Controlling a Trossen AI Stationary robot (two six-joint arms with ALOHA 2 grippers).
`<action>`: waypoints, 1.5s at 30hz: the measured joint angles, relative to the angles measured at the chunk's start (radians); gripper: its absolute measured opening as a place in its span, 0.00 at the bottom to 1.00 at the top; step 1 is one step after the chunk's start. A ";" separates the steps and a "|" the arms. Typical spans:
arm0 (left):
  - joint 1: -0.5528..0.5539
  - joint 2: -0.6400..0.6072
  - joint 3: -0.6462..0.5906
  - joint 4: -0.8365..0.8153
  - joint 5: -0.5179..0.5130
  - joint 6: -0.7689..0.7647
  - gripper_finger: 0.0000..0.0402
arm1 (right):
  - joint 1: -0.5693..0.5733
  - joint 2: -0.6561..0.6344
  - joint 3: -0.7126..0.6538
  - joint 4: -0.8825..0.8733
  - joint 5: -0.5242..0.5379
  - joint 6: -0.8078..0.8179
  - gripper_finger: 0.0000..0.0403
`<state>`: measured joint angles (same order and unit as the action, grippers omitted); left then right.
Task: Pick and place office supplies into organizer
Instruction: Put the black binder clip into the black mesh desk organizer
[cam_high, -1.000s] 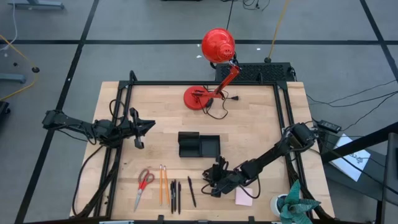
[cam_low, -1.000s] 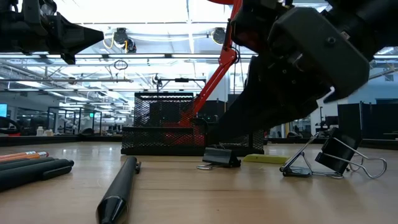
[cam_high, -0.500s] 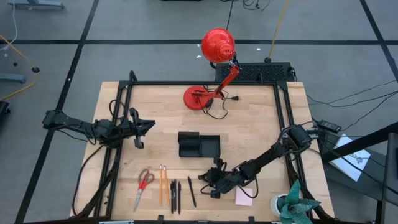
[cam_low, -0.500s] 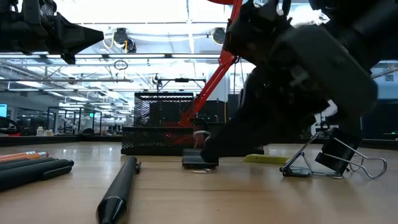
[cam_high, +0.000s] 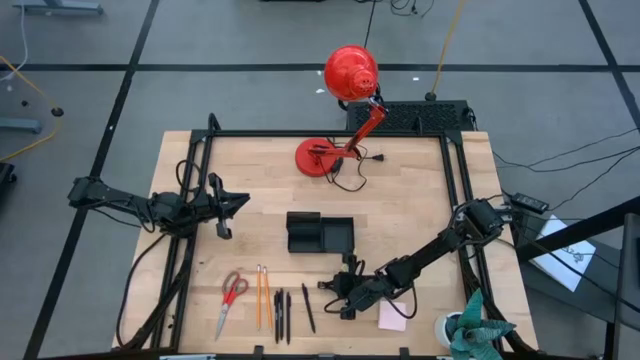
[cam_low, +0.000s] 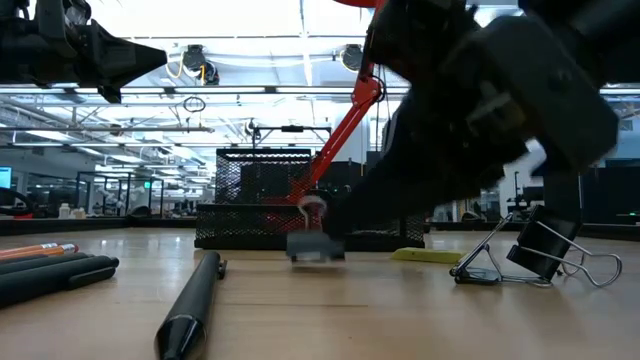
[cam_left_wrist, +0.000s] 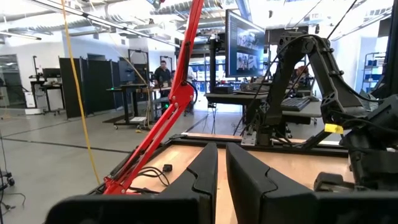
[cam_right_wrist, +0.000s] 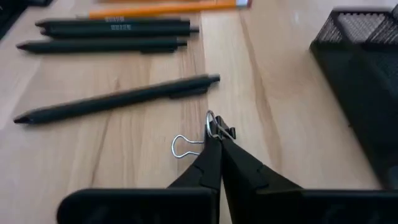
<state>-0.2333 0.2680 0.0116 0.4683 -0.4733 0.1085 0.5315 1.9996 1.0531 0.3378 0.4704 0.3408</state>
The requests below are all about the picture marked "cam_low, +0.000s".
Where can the large black binder clip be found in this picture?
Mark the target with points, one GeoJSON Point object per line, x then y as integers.
{"type": "Point", "coordinates": [542, 247]}

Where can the black aluminium table frame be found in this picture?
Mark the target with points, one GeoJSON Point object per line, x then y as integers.
{"type": "Point", "coordinates": [75, 225]}

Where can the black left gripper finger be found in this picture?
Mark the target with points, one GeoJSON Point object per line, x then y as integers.
{"type": "Point", "coordinates": [125, 45]}
{"type": "Point", "coordinates": [125, 67]}

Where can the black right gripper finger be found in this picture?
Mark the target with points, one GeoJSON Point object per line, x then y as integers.
{"type": "Point", "coordinates": [415, 140]}
{"type": "Point", "coordinates": [450, 185]}

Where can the black room partition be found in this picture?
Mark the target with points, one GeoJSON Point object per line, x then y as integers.
{"type": "Point", "coordinates": [610, 195]}

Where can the black workcell frame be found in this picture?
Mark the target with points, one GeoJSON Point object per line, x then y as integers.
{"type": "Point", "coordinates": [120, 174]}

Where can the white plastic bottle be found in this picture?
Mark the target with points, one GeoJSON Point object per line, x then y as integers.
{"type": "Point", "coordinates": [64, 211]}

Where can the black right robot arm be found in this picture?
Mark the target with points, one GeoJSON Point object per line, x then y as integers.
{"type": "Point", "coordinates": [600, 30]}

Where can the blue computer monitor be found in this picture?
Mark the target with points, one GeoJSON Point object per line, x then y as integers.
{"type": "Point", "coordinates": [4, 177]}

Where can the small yellow pad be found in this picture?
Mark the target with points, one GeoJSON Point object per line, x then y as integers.
{"type": "Point", "coordinates": [427, 255]}

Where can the red desk lamp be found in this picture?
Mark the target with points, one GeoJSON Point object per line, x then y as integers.
{"type": "Point", "coordinates": [364, 95]}

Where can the black mesh desk organizer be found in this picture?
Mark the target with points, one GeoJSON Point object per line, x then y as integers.
{"type": "Point", "coordinates": [260, 175]}

